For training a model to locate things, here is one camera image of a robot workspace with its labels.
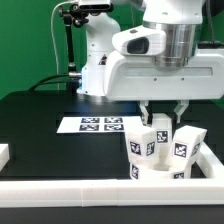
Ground white part at left edge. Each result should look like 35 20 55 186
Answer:
0 144 10 171

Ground white tag sheet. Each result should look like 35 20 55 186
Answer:
57 116 142 134

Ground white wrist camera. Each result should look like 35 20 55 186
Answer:
112 26 166 56

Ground black cables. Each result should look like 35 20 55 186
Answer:
28 73 72 92

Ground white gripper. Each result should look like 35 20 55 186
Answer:
104 49 224 125

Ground white cable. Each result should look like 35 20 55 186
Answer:
50 0 78 76

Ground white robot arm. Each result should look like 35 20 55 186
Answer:
78 0 224 123

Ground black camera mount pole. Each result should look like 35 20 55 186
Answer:
59 3 88 87

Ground grey camera on pole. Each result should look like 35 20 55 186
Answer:
78 0 113 13

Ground white L-shaped border frame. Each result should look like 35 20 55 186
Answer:
0 145 224 208

